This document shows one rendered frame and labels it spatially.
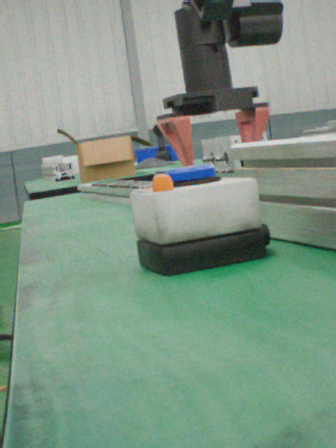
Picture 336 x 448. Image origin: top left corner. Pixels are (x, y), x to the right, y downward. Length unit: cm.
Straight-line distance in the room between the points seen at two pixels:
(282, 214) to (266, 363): 35
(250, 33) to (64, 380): 67
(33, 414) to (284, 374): 10
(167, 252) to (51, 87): 1127
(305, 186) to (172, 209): 11
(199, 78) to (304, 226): 34
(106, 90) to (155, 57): 91
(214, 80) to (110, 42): 1107
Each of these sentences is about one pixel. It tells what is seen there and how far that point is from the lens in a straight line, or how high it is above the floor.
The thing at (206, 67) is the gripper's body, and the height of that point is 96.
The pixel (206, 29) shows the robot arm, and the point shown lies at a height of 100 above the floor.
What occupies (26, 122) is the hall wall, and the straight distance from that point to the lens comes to 1181.
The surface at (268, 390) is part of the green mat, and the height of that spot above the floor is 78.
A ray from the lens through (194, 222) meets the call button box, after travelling 57.
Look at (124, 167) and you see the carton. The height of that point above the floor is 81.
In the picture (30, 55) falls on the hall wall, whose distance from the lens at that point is 1187.
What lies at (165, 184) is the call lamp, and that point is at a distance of 57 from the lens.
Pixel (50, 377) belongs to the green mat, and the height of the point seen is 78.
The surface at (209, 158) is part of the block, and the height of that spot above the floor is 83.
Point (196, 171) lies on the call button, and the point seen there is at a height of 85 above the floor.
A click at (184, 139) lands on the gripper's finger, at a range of 90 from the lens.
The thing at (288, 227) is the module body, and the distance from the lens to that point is 65.
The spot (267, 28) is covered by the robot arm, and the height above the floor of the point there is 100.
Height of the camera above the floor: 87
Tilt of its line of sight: 5 degrees down
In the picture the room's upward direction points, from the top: 8 degrees counter-clockwise
